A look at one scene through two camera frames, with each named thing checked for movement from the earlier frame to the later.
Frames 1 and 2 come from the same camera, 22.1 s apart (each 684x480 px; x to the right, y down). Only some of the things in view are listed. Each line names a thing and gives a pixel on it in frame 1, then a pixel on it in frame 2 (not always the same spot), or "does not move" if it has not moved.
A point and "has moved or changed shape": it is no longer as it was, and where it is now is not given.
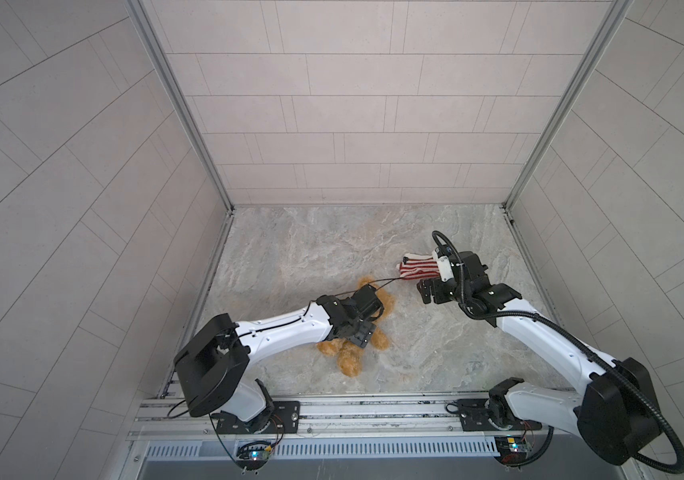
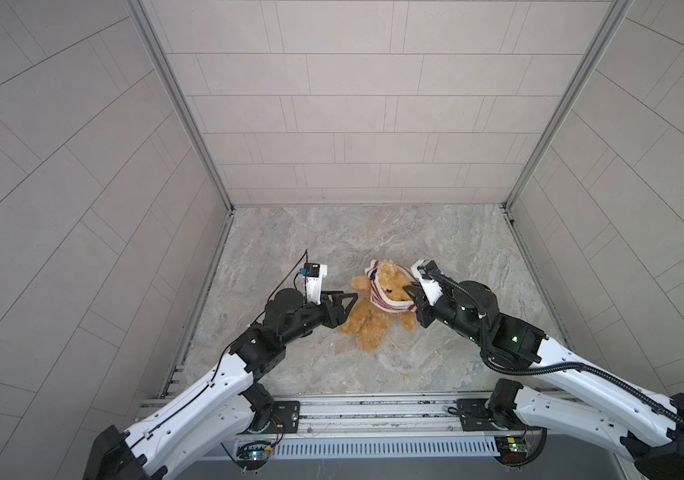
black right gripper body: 444,291 -> 445,310
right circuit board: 512,449 does not move
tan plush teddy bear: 349,353 has moved or changed shape
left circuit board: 253,457 does not move
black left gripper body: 360,332 -> 329,322
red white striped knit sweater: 417,267 has moved or changed shape
